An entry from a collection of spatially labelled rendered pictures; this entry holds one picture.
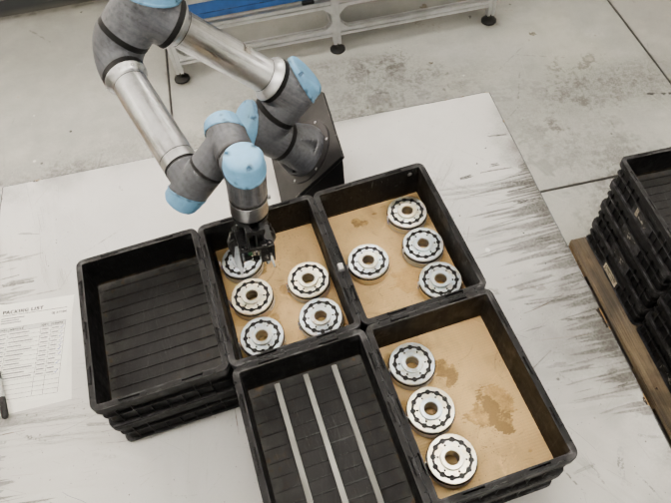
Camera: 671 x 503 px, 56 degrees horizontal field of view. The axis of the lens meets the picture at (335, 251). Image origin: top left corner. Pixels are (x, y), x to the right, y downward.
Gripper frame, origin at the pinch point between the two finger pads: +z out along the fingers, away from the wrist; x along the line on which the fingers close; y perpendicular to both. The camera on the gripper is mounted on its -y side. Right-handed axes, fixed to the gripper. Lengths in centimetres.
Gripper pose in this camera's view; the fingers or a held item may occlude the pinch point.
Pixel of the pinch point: (254, 259)
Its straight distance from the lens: 141.3
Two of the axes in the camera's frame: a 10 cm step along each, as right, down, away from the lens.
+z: -0.4, 5.8, 8.1
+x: 9.5, -2.2, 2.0
